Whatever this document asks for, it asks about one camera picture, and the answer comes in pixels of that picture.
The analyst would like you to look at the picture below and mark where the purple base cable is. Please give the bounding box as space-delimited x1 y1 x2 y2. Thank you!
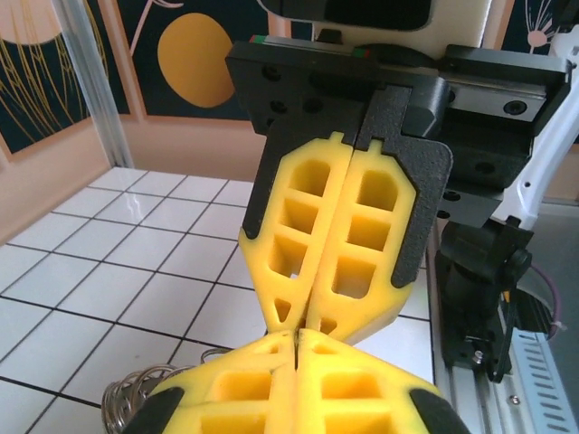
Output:
527 261 569 338

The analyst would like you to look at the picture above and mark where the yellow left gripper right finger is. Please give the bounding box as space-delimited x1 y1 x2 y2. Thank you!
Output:
295 327 471 434

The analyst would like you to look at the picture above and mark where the grey slotted cable duct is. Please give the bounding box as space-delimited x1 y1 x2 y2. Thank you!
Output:
501 288 579 434

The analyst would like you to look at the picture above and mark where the peach circle golden lines panel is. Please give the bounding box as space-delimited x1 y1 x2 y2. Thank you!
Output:
0 0 99 157

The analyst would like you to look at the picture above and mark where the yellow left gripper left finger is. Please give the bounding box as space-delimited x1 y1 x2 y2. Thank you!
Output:
128 328 299 434

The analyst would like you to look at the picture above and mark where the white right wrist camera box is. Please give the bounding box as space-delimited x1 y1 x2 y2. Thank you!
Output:
255 0 492 49

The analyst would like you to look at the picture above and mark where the aluminium mounting rail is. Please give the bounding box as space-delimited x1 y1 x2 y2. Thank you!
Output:
429 311 544 434

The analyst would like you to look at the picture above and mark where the aluminium corner post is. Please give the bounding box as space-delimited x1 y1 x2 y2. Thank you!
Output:
58 0 135 168

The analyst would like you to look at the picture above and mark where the orange oval white feathers panel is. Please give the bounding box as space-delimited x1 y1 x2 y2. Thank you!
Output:
115 0 272 123

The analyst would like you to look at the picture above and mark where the white feathers wall art panel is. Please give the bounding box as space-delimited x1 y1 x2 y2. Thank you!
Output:
499 0 579 55

